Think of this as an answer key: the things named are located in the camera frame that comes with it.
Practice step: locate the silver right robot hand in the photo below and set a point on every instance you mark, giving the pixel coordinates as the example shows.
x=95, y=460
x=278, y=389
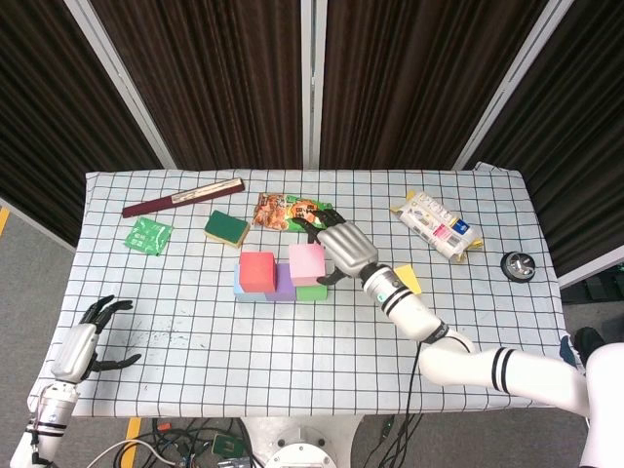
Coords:
x=348, y=248

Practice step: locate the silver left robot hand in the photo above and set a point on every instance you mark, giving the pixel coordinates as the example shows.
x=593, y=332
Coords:
x=73, y=351

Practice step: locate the pink foam cube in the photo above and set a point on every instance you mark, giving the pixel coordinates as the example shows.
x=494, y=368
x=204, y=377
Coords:
x=306, y=265

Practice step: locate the green foam cube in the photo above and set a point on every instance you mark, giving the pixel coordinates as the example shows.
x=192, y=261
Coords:
x=312, y=293

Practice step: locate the yellow foam cube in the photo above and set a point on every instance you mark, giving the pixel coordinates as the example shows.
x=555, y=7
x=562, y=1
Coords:
x=412, y=280

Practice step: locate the purple foam cube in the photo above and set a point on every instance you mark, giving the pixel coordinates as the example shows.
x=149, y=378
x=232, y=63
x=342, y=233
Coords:
x=283, y=287

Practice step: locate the red foam cube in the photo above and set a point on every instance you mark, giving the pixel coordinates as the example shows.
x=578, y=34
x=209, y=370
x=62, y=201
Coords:
x=257, y=273

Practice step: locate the light blue foam cube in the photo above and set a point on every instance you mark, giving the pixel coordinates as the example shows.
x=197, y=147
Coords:
x=248, y=296

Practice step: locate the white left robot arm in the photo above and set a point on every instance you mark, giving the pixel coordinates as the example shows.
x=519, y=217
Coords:
x=51, y=412

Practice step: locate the orange green snack bag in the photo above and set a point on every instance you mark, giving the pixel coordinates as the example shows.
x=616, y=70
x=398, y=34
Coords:
x=275, y=212

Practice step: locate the white plastic noodle package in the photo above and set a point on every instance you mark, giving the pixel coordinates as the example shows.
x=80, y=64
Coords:
x=439, y=226

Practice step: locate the green and yellow sponge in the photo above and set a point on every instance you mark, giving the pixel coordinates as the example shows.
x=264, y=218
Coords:
x=226, y=228

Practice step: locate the green sachet packet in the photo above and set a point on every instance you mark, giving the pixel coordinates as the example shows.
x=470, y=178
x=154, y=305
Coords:
x=148, y=236

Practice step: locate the dark red folded fan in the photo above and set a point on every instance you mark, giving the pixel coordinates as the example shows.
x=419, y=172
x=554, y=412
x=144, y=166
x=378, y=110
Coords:
x=195, y=195

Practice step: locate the dark brown curtain panel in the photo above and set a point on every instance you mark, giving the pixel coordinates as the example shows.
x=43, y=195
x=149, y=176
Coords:
x=209, y=83
x=414, y=83
x=585, y=146
x=49, y=122

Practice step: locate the green circuit board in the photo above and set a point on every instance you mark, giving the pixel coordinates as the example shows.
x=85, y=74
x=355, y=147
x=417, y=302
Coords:
x=226, y=444

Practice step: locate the black bulky floor object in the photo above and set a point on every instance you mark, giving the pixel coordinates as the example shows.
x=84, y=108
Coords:
x=587, y=337

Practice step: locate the white partition base rail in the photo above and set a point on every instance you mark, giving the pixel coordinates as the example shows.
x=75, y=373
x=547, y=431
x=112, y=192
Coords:
x=590, y=269
x=34, y=224

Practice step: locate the white partition post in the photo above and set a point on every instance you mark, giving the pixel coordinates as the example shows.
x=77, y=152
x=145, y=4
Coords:
x=513, y=83
x=313, y=83
x=122, y=83

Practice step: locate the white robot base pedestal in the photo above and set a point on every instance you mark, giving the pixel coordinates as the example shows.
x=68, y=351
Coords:
x=302, y=439

